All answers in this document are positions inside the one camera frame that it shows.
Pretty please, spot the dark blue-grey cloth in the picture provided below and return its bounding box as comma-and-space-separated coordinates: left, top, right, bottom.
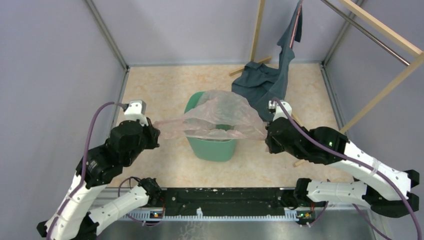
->
231, 0, 303, 122

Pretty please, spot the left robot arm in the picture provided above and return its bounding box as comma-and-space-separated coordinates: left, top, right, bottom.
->
36, 119, 162, 240

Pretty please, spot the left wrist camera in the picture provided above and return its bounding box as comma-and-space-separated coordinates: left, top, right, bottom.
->
124, 100, 149, 127

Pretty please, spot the metal rod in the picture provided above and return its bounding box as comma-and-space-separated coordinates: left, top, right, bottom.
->
322, 0, 410, 66

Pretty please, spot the pink translucent trash bag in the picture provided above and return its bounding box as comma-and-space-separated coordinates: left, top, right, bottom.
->
153, 90, 267, 141

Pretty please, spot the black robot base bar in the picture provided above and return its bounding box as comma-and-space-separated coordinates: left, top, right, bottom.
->
129, 187, 329, 218

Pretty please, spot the white cable duct strip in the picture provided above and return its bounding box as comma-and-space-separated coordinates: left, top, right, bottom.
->
119, 209, 299, 222

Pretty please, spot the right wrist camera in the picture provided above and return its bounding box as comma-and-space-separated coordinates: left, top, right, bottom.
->
268, 100, 293, 122

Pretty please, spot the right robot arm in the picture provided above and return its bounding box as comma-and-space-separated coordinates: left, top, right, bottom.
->
265, 117, 420, 218

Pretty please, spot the green plastic trash bin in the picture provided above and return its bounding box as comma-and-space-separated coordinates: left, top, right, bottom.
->
184, 91, 238, 163

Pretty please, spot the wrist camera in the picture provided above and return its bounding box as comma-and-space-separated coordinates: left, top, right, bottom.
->
268, 100, 293, 122
124, 100, 149, 127

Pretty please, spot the wooden drying rack frame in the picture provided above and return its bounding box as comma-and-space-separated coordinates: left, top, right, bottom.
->
228, 0, 424, 168

